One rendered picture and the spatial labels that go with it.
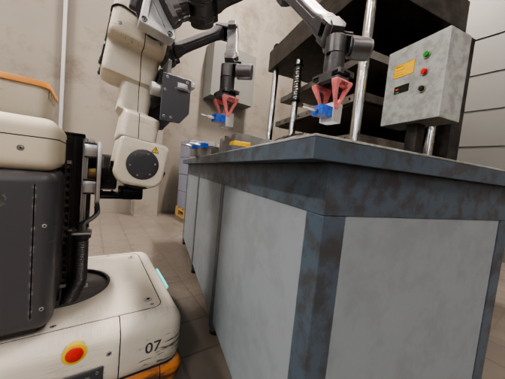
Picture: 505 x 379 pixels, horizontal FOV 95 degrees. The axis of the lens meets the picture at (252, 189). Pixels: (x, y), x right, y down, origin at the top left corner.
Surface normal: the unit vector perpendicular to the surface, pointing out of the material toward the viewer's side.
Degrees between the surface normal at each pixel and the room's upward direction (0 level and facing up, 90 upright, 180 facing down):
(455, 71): 90
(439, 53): 90
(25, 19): 90
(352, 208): 90
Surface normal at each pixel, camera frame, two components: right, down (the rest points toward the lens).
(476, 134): -0.82, -0.04
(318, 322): 0.37, 0.10
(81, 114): 0.57, 0.11
